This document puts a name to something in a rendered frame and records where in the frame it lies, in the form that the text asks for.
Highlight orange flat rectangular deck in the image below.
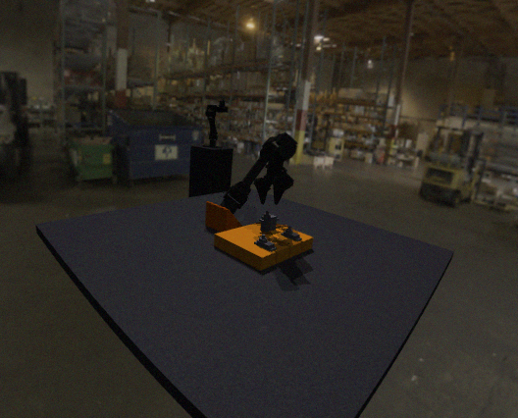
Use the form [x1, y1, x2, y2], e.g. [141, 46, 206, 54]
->
[214, 222, 314, 270]

